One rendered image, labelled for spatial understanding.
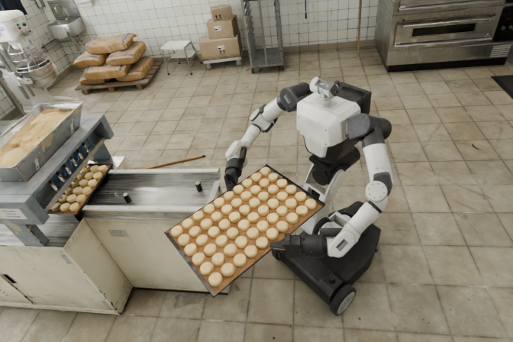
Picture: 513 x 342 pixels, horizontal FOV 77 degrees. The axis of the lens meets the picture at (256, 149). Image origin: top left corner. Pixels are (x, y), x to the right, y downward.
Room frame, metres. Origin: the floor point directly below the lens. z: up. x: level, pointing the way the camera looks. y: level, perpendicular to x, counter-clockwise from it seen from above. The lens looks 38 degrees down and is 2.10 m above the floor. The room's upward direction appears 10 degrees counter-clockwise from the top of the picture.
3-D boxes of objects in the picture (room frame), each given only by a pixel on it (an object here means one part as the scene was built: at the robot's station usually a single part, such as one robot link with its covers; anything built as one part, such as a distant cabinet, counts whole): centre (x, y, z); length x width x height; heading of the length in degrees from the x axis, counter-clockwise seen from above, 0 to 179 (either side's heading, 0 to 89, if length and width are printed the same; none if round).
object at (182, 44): (5.14, 0.95, 0.23); 0.45 x 0.45 x 0.46; 69
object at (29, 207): (1.47, 1.13, 1.01); 0.72 x 0.33 x 0.34; 167
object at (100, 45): (5.11, 1.94, 0.62); 0.72 x 0.42 x 0.17; 84
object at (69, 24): (5.69, 2.68, 0.93); 0.99 x 0.38 x 1.09; 78
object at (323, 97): (1.23, -0.33, 1.40); 0.10 x 0.07 x 0.09; 34
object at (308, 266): (1.29, -0.43, 0.19); 0.64 x 0.52 x 0.33; 124
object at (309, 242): (0.75, -0.11, 1.00); 0.12 x 0.10 x 0.13; 79
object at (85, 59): (5.17, 2.24, 0.47); 0.72 x 0.42 x 0.17; 168
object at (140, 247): (1.35, 0.64, 0.45); 0.70 x 0.34 x 0.90; 77
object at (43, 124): (1.47, 1.13, 1.28); 0.54 x 0.27 x 0.06; 167
